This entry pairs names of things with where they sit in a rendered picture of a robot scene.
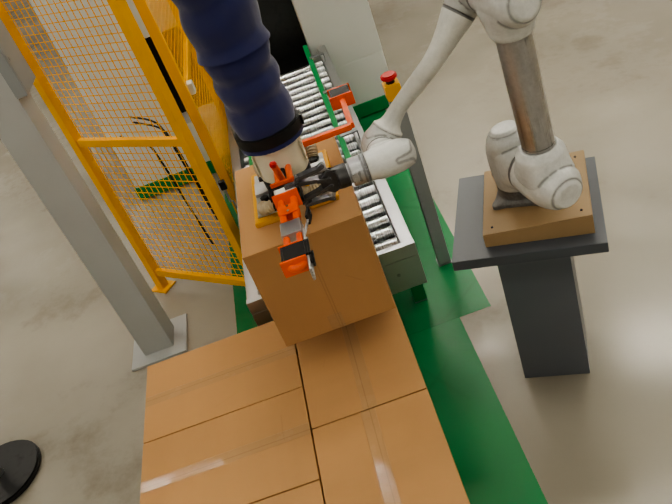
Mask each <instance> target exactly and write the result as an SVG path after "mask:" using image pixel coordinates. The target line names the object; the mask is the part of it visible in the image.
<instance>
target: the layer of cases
mask: <svg viewBox="0 0 672 504"><path fill-rule="evenodd" d="M143 444H144V445H143V456H142V474H141V492H140V504H470V502H469V499H468V496H467V494H466V491H465V488H464V486H463V483H462V480H461V478H460V475H459V472H458V470H457V467H456V464H455V462H454V459H453V456H452V454H451V451H450V448H449V446H448V443H447V440H446V438H445V435H444V432H443V429H442V427H441V424H440V421H439V419H438V416H437V413H436V411H435V408H434V405H433V403H432V400H431V397H430V395H429V392H428V389H427V387H426V384H425V381H424V379H423V376H422V373H421V371H420V368H419V365H418V363H417V360H416V357H415V354H414V352H413V349H412V346H411V344H410V341H409V338H408V336H407V333H406V330H405V328H404V325H403V322H402V320H401V317H400V314H399V312H398V309H397V306H396V308H393V309H390V310H388V311H385V312H382V313H379V314H376V315H374V316H371V317H368V318H365V319H363V320H360V321H357V322H354V323H351V324H349V325H346V326H343V327H340V328H337V329H335V330H332V331H329V332H326V333H324V334H321V335H318V336H315V337H312V338H310V339H307V340H304V341H301V342H298V343H296V344H293V345H290V346H286V345H285V343H284V341H283V339H282V337H281V335H280V333H279V331H278V329H277V327H276V325H275V323H274V321H271V322H268V323H266V324H263V325H260V326H257V327H255V328H252V329H249V330H247V331H244V332H241V333H238V334H236V335H233V336H230V337H227V338H225V339H222V340H219V341H216V342H214V343H211V344H208V345H206V346H203V347H200V348H197V349H195V350H192V351H189V352H186V353H184V354H181V355H178V356H175V357H173V358H170V359H167V360H164V361H162V362H159V363H156V364H154V365H151V366H148V368H147V385H146V403H145V421H144V438H143Z"/></svg>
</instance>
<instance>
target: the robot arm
mask: <svg viewBox="0 0 672 504"><path fill-rule="evenodd" d="M541 5H542V0H444V3H443V5H442V8H441V12H440V15H439V19H438V22H437V26H436V29H435V32H434V35H433V38H432V41H431V43H430V45H429V48H428V50H427V51H426V53H425V55H424V57H423V58H422V60H421V61H420V63H419V64H418V66H417V67H416V69H415V70H414V71H413V73H412V74H411V76H410V77H409V78H408V80H407V81H406V83H405V84H404V85H403V87H402V88H401V90H400V91H399V93H398V94H397V95H396V97H395V98H394V100H393V101H392V103H391V104H390V106H389V107H388V109H387V111H386V112H385V114H384V115H383V116H382V117H381V118H380V119H378V120H374V122H373V123H372V124H371V126H370V127H369V128H368V129H367V130H366V131H365V133H364V134H363V136H362V140H361V148H362V152H363V153H361V154H358V155H356V156H353V157H350V158H348V159H346V162H347V163H346V164H345V163H341V164H338V165H335V166H334V167H331V168H330V167H326V166H324V165H323V162H319V163H318V164H317V165H316V166H314V167H312V168H309V169H307V170H305V171H302V172H300V173H297V174H295V175H294V180H293V182H291V183H288V184H285V185H284V187H283V188H281V189H278V190H275V191H274V195H277V194H280V193H283V192H286V191H288V190H291V189H294V188H296V187H298V186H299V187H300V186H305V185H310V184H316V183H317V184H320V183H321V185H320V186H319V187H318V188H316V189H314V190H312V191H311V192H309V193H307V194H305V195H304V199H305V201H302V202H303V205H305V206H306V207H310V206H314V205H317V204H320V203H323V202H326V201H335V200H336V192H337V191H338V190H340V189H344V188H347V187H349V186H352V183H354V184H355V186H359V185H362V184H364V183H367V182H370V181H373V180H377V179H384V178H388V177H391V176H394V175H396V174H399V173H401V172H403V171H405V170H406V169H408V168H410V167H411V166H412V165H414V164H415V163H416V159H417V155H416V150H415V147H414V145H413V144H412V142H411V140H410V139H407V138H401V137H402V132H401V128H400V126H401V122H402V119H403V117H404V115H405V113H406V111H407V110H408V108H409V107H410V105H411V104H412V103H413V102H414V101H415V99H416V98H417V97H418V96H419V95H420V93H421V92H422V91H423V90H424V89H425V87H426V86H427V85H428V84H429V83H430V81H431V80H432V79H433V78H434V77H435V75H436V74H437V73H438V71H439V70H440V69H441V67H442V66H443V64H444V63H445V61H446V60H447V58H448V57H449V55H450V54H451V52H452V51H453V49H454V48H455V46H456V45H457V43H458V42H459V41H460V39H461V38H462V36H463V35H464V34H465V32H466V31H467V30H468V28H469V27H470V26H471V24H472V23H473V21H474V19H475V18H476V16H478V17H479V19H480V21H481V22H482V24H483V26H484V28H485V30H486V32H487V34H488V36H489V37H490V38H491V39H492V40H493V41H494V42H495V43H496V47H497V51H498V55H499V59H500V63H501V67H502V71H503V75H504V79H505V83H506V87H507V91H508V95H509V99H510V103H511V107H512V111H513V116H514V120H515V121H514V120H506V121H502V122H500V123H498V124H496V125H495V126H493V127H492V128H491V130H490V132H489V133H488V135H487V139H486V146H485V150H486V156H487V160H488V164H489V167H490V170H491V173H492V175H493V178H494V180H495V182H496V185H497V189H498V191H497V195H496V199H495V201H494V202H493V204H492V207H493V209H494V210H500V209H504V208H514V207H525V206H540V207H542V208H545V209H550V210H561V209H565V208H568V207H570V206H572V205H573V204H574V203H576V201H577V200H578V199H579V197H580V195H581V193H582V189H583V184H582V178H581V175H580V172H579V171H578V170H577V169H576V168H575V164H574V163H573V161H572V159H571V157H570V155H569V152H568V150H567V148H566V146H565V143H564V142H563V141H562V140H561V139H559V138H558V137H555V136H554V132H553V128H552V123H551V118H550V114H549V109H548V104H547V99H546V95H545V90H544V85H543V81H542V76H541V71H540V67H539V62H538V57H537V52H536V48H535V43H534V38H533V34H532V31H533V29H534V26H535V23H536V17H537V16H538V14H539V12H540V9H541ZM320 171H321V172H322V171H323V172H322V174H319V175H316V176H313V177H309V176H312V175H314V174H316V173H318V172H320ZM307 177H308V178H307ZM327 191H330V193H328V194H324V195H321V196H318V195H320V194H323V193H325V192H327ZM316 196H318V197H316Z"/></svg>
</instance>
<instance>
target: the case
mask: <svg viewBox="0 0 672 504"><path fill-rule="evenodd" d="M316 146H317V149H318V150H317V151H318V152H319V151H321V150H324V149H325V150H326V152H327V155H328V158H329V162H330V166H331V167H334V166H335V165H338V164H341V163H344V161H343V158H342V156H341V153H340V150H339V148H338V145H337V142H336V139H335V137H331V138H328V139H326V140H323V141H320V142H317V143H316ZM253 175H256V173H255V170H254V168H253V165H251V166H248V167H246V168H243V169H240V170H238V171H235V178H236V190H237V202H238V213H239V225H240V237H241V248H242V259H243V261H244V263H245V265H246V267H247V269H248V271H249V273H250V275H251V277H252V279H253V281H254V283H255V285H256V287H257V289H258V291H259V293H260V295H261V297H262V299H263V301H264V303H265V305H266V307H267V309H268V311H269V313H270V315H271V317H272V319H273V321H274V323H275V325H276V327H277V329H278V331H279V333H280V335H281V337H282V339H283V341H284V343H285V345H286V346H290V345H293V344H296V343H298V342H301V341H304V340H307V339H310V338H312V337H315V336H318V335H321V334H324V333H326V332H329V331H332V330H335V329H337V328H340V327H343V326H346V325H349V324H351V323H354V322H357V321H360V320H363V319H365V318H368V317H371V316H374V315H376V314H379V313H382V312H385V311H388V310H390V309H393V308H396V305H395V302H394V299H393V297H392V294H391V291H390V288H389V285H388V283H387V280H386V277H385V274H384V271H383V269H382V266H381V263H380V260H379V257H378V255H377V252H376V249H375V246H374V243H373V241H372V238H371V235H370V232H369V229H368V226H367V224H366V221H365V218H364V215H363V213H362V210H361V207H360V205H359V202H358V199H357V196H356V194H355V191H354V188H353V186H349V187H347V188H344V189H340V190H338V194H339V199H338V200H335V201H332V202H330V203H327V204H324V205H321V206H319V207H316V208H313V209H311V208H310V207H309V209H310V211H311V214H312V220H311V224H310V225H308V228H307V233H306V237H308V240H309V245H310V250H311V251H312V250H313V252H314V257H315V262H316V266H314V271H315V276H316V280H313V278H312V275H311V273H310V271H309V270H308V271H305V272H302V273H300V274H297V275H294V276H291V277H288V278H286V277H285V275H284V273H283V271H282V269H281V266H280V263H281V255H280V253H279V251H278V247H280V246H283V241H282V238H281V232H280V224H281V223H280V220H279V221H277V222H274V223H271V224H268V225H266V226H263V227H260V228H257V227H256V226H255V217H254V206H253V194H252V182H251V176H253Z"/></svg>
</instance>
